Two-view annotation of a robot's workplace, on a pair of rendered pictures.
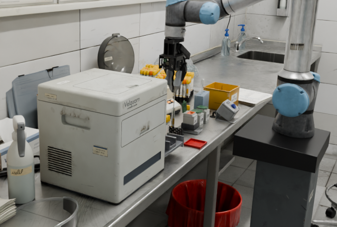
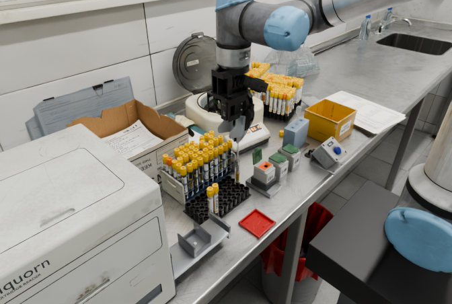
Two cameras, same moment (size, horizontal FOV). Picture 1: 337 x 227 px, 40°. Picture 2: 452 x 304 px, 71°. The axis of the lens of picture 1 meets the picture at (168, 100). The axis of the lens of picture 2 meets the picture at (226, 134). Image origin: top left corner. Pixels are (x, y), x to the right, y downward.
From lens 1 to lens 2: 1.09 m
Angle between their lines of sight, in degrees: 23
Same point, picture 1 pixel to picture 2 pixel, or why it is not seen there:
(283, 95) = (410, 230)
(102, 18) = (184, 11)
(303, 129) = not seen: hidden behind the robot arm
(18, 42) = (31, 58)
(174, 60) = (227, 105)
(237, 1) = (350, 2)
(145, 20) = not seen: hidden behind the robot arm
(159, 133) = (148, 268)
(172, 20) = (222, 38)
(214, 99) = (317, 128)
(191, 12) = (251, 27)
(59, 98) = not seen: outside the picture
